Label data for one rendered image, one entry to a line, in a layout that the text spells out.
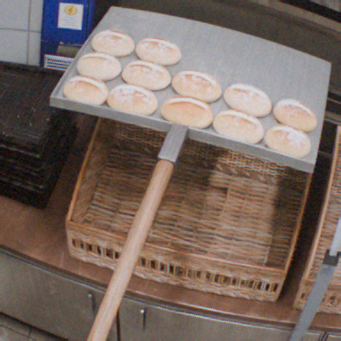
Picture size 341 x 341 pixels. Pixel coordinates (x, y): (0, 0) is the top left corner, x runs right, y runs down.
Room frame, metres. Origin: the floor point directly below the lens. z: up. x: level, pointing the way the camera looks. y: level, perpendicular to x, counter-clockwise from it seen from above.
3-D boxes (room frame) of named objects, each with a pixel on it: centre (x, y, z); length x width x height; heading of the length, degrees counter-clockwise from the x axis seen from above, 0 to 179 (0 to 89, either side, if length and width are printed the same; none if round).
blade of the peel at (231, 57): (1.44, -0.05, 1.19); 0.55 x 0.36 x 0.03; 77
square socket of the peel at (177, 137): (1.22, 0.00, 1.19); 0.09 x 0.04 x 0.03; 167
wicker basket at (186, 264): (1.55, -0.08, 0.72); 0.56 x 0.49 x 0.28; 78
